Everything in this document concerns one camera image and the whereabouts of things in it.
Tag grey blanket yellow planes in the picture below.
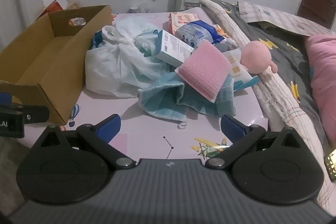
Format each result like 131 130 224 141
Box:
202 0 336 146

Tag pink pillow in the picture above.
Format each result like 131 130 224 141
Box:
306 34 336 144

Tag white plastic bag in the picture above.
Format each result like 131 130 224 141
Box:
84 17 171 97

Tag yellow dotted object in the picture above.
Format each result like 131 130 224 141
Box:
324 148 336 183

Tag pale checked sheet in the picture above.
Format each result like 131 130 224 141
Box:
237 0 334 37

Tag orange striped knotted cloth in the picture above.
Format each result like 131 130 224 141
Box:
214 25 231 39

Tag pink plush toy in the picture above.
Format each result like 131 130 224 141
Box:
241 40 279 75

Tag brown cardboard box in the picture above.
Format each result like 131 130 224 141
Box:
0 5 113 126

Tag red snack bag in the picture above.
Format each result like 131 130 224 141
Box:
37 0 63 20

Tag pink sponge cloth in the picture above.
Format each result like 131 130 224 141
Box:
175 39 233 104

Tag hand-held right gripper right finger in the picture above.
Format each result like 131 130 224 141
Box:
205 114 302 170

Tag white teal carton box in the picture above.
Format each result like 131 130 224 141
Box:
155 30 195 67

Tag orange white snack packet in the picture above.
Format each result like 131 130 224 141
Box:
168 12 200 34

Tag clear plastic bag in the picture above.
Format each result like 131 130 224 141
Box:
130 2 151 14

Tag blue wipes packet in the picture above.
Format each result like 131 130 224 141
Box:
175 20 219 47

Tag white water dispenser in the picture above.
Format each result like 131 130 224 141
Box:
175 0 204 12

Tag white plaid blanket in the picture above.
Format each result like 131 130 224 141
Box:
199 0 336 216

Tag white tissue packet yellow print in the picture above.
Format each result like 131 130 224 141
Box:
227 49 260 90

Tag small grey cloth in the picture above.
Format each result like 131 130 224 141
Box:
214 38 239 53

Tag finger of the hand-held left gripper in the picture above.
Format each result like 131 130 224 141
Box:
24 105 50 125
0 92 12 105

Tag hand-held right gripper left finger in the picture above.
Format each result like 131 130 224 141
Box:
39 114 137 171

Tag blue checked towel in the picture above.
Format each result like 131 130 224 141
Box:
138 73 237 119

